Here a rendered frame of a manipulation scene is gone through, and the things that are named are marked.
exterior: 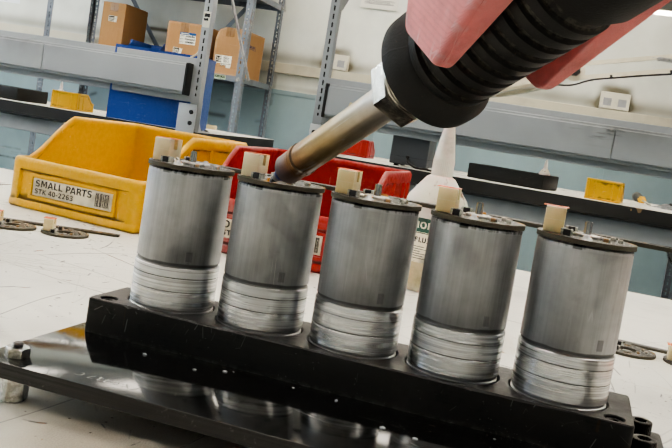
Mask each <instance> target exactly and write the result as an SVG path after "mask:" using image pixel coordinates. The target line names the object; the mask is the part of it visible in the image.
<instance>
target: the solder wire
mask: <svg viewBox="0 0 672 448"><path fill-rule="evenodd" d="M231 5H232V10H233V15H234V20H235V24H236V29H237V34H238V39H239V44H240V49H241V54H242V59H243V64H244V68H245V73H246V78H247V81H250V78H249V73H248V68H247V63H246V58H245V54H244V49H243V44H242V39H241V34H240V29H239V24H238V19H237V14H236V9H235V5H234V0H231Z"/></svg>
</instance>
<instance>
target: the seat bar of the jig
mask: <svg viewBox="0 0 672 448"><path fill-rule="evenodd" d="M130 291H131V288H129V287H126V288H121V289H118V290H114V291H110V292H106V293H102V294H98V295H95V296H91V297H89V303H88V310H87V317H86V324H85V331H86V332H90V333H94V334H98V335H102V336H106V337H110V338H113V339H117V340H121V341H125V342H129V343H133V344H137V345H141V346H145V347H149V348H153V349H157V350H161V351H165V352H169V353H173V354H177V355H181V356H185V357H189V358H193V359H197V360H201V361H205V362H209V363H213V364H217V365H221V366H225V367H229V368H233V369H237V370H241V371H245V372H249V373H253V374H257V375H261V376H265V377H269V378H273V379H277V380H281V381H284V382H288V383H292V384H296V385H300V386H304V387H308V388H312V389H316V390H320V391H324V392H328V393H332V394H336V395H340V396H344V397H348V398H352V399H356V400H360V401H364V402H368V403H372V404H376V405H380V406H384V407H388V408H392V409H396V410H400V411H404V412H408V413H412V414H416V415H420V416H424V417H428V418H432V419H436V420H440V421H444V422H448V423H452V424H456V425H459V426H463V427H467V428H471V429H475V430H479V431H483V432H487V433H491V434H495V435H499V436H503V437H507V438H511V439H515V440H519V441H523V442H527V443H531V444H535V445H539V446H543V447H547V448H631V444H632V439H633V434H634V429H635V426H634V420H633V415H632V410H631V404H630V399H629V397H628V396H627V395H624V394H619V393H615V392H610V391H609V394H608V399H607V403H606V409H605V410H600V411H582V410H574V409H568V408H562V407H558V406H554V405H550V404H546V403H543V402H540V401H537V400H534V399H531V398H529V397H526V396H524V395H522V394H520V393H518V392H516V391H515V390H513V389H512V388H511V387H510V382H511V376H512V370H513V369H510V368H505V367H501V366H499V371H498V376H497V382H496V383H492V384H467V383H459V382H454V381H449V380H444V379H440V378H436V377H433V376H430V375H427V374H424V373H422V372H419V371H417V370H415V369H413V368H411V367H410V366H408V365H407V364H406V360H407V354H408V348H409V345H406V344H401V343H398V344H397V350H396V356H395V357H394V358H390V359H361V358H354V357H348V356H343V355H339V354H335V353H331V352H328V351H325V350H322V349H320V348H317V347H315V346H313V345H312V344H310V343H309V342H308V339H309V337H310V336H309V333H310V327H311V323H310V322H305V321H303V324H302V328H301V334H298V335H293V336H267V335H258V334H252V333H247V332H242V331H238V330H235V329H231V328H229V327H226V326H224V325H221V324H220V323H218V322H217V321H216V318H217V311H218V305H219V302H218V301H214V306H213V311H212V312H210V313H205V314H174V313H166V312H160V311H155V310H150V309H146V308H143V307H140V306H137V305H135V304H133V303H131V302H129V298H130Z"/></svg>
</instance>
